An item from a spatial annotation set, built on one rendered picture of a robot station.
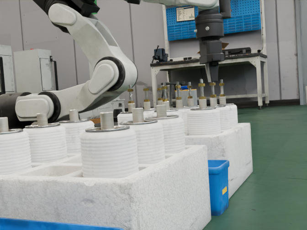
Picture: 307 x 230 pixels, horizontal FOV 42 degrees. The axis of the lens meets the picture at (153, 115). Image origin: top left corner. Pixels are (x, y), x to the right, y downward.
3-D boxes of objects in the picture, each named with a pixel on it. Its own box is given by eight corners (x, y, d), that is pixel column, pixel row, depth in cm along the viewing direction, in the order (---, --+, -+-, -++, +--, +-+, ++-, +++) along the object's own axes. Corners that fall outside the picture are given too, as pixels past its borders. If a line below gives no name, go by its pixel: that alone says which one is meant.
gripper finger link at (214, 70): (209, 81, 127) (208, 62, 127) (219, 81, 128) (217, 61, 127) (210, 81, 126) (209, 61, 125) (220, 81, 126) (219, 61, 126)
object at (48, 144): (17, 212, 87) (10, 129, 86) (46, 200, 96) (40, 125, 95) (53, 215, 83) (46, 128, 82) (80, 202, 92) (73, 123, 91)
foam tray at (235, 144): (104, 195, 126) (100, 138, 125) (154, 170, 161) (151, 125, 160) (227, 201, 110) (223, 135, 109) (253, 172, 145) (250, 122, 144)
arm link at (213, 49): (231, 60, 123) (229, 20, 122) (201, 61, 122) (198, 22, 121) (219, 63, 135) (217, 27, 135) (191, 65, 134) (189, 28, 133)
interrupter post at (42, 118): (35, 128, 88) (34, 113, 88) (42, 127, 90) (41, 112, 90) (44, 128, 87) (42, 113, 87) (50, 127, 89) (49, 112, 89)
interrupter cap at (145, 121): (112, 127, 77) (112, 123, 77) (130, 123, 84) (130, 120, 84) (147, 126, 74) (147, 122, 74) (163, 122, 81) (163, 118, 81)
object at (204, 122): (203, 165, 126) (199, 108, 125) (229, 168, 120) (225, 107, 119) (184, 171, 119) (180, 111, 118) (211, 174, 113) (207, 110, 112)
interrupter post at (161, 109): (155, 120, 89) (154, 105, 89) (159, 119, 91) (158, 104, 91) (165, 119, 88) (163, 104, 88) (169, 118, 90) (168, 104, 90)
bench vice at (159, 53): (161, 64, 615) (159, 48, 614) (171, 63, 608) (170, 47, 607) (149, 63, 577) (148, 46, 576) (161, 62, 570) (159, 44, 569)
